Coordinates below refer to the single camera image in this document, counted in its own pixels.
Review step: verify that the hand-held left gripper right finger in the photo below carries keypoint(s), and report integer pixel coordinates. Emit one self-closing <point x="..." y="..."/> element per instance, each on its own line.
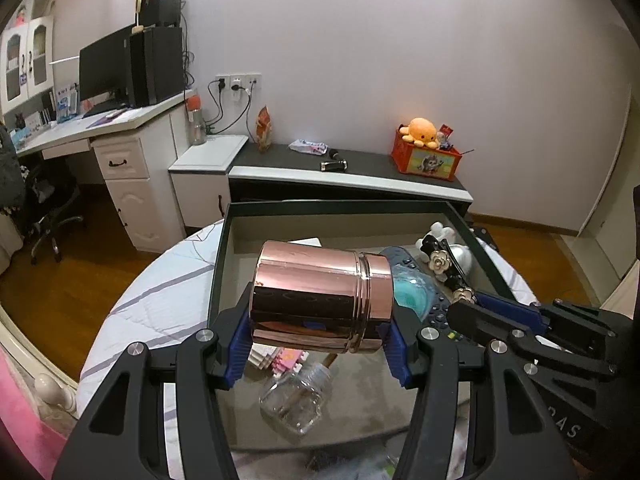
<point x="400" y="357"/>

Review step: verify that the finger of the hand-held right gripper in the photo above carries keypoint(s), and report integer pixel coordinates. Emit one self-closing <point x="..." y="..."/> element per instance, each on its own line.
<point x="510" y="312"/>
<point x="480" y="322"/>

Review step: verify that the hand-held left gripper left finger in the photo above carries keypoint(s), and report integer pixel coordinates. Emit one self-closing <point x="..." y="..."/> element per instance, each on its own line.
<point x="237" y="347"/>

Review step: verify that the pink block toy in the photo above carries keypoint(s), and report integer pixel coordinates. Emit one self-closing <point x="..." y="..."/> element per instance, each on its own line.
<point x="277" y="360"/>

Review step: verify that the black remote control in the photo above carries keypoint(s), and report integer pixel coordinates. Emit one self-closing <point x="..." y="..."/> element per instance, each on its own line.
<point x="435" y="310"/>

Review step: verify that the teal round dish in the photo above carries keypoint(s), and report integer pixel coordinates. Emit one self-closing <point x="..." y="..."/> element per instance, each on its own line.
<point x="415" y="292"/>

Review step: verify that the large black tray box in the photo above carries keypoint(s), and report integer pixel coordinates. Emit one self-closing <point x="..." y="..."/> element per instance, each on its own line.
<point x="350" y="410"/>

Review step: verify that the black flower hair clip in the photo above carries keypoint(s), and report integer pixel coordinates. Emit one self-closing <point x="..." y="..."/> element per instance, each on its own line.
<point x="440" y="260"/>

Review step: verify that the clear glass bottle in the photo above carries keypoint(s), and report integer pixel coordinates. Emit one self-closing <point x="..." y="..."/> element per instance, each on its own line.
<point x="295" y="400"/>

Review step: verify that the white bear figurine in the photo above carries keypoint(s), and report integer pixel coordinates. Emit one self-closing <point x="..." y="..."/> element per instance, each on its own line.
<point x="450" y="245"/>

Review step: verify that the rose gold metal canister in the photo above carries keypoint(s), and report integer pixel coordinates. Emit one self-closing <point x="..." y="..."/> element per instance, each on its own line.
<point x="315" y="295"/>

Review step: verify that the black object on floor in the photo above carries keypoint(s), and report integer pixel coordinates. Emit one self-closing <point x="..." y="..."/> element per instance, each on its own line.
<point x="485" y="236"/>

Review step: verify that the white side cabinet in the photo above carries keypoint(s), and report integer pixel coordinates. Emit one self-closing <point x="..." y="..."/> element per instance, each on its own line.
<point x="205" y="185"/>

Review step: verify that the orange storage box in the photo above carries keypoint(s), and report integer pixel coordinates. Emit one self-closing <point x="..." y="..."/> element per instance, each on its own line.
<point x="425" y="162"/>

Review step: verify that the low dark top cabinet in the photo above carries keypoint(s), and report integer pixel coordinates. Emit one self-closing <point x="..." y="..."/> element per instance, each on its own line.
<point x="375" y="167"/>

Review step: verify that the red card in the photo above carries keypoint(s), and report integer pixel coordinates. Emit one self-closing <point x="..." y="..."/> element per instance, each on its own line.
<point x="446" y="135"/>

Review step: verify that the white desk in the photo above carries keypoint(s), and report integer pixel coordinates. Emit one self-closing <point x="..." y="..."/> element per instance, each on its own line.
<point x="130" y="180"/>

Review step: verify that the orange plush octopus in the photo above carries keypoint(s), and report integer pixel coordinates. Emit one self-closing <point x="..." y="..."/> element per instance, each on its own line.
<point x="420" y="132"/>

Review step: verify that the small black device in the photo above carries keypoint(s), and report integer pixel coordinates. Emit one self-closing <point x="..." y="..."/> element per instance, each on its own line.
<point x="334" y="165"/>

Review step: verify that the white crumpled bag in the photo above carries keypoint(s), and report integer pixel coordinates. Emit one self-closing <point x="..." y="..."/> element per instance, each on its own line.
<point x="307" y="146"/>

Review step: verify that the brown snack bag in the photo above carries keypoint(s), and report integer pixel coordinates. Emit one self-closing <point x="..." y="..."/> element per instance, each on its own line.
<point x="264" y="130"/>

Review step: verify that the orange cap water bottle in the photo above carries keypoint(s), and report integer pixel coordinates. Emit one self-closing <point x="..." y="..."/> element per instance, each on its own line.
<point x="196" y="120"/>

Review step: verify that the black office chair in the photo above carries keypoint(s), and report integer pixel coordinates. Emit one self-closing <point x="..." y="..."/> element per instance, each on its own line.
<point x="47" y="215"/>

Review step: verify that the black keyboard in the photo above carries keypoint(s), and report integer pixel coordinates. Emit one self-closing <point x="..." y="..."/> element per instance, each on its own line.
<point x="102" y="111"/>

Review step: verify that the grey jacket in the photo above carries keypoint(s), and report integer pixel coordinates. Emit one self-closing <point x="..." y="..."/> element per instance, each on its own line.
<point x="9" y="170"/>

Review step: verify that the black computer tower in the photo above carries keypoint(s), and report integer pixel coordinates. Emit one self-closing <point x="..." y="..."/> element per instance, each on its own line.
<point x="157" y="65"/>

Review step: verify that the blue box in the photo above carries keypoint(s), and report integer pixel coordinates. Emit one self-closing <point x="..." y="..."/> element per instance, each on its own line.
<point x="67" y="105"/>

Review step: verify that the black computer monitor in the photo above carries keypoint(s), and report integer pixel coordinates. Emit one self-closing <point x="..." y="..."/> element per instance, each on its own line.
<point x="102" y="67"/>

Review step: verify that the black speaker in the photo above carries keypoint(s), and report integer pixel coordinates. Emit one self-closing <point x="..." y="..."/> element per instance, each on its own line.
<point x="162" y="7"/>

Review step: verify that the white hutch cabinet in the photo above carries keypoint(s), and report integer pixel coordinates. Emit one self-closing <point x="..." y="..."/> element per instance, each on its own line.
<point x="27" y="60"/>

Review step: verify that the small pink doll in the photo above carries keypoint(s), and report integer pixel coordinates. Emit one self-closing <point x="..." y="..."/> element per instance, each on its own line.
<point x="20" y="16"/>

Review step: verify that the white bed frame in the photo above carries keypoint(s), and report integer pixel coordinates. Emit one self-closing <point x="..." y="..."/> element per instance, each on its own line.
<point x="50" y="390"/>

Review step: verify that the white wall outlet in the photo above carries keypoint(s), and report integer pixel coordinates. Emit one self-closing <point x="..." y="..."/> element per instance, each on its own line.
<point x="240" y="82"/>

